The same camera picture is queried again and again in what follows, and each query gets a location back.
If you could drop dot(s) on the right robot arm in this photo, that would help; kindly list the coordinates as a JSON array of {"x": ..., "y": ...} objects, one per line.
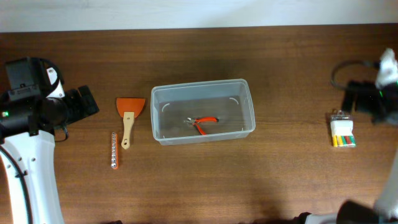
[{"x": 384, "y": 210}]

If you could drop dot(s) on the clear plastic storage container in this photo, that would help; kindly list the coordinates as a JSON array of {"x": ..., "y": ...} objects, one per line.
[{"x": 228, "y": 100}]

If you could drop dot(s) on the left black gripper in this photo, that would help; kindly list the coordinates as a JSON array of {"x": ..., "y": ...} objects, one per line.
[{"x": 84, "y": 109}]

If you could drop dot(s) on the red handled cutting pliers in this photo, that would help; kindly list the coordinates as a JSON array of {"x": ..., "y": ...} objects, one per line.
[{"x": 197, "y": 121}]

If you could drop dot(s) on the orange scraper wooden handle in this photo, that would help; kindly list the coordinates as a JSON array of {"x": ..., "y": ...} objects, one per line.
[{"x": 129, "y": 109}]

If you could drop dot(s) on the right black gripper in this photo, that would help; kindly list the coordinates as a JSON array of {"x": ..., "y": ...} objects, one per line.
[{"x": 364, "y": 90}]

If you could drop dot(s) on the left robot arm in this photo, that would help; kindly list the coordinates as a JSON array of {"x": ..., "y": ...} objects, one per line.
[{"x": 27, "y": 152}]

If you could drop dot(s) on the orange socket bit rail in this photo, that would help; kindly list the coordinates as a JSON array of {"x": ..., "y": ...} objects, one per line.
[{"x": 114, "y": 151}]

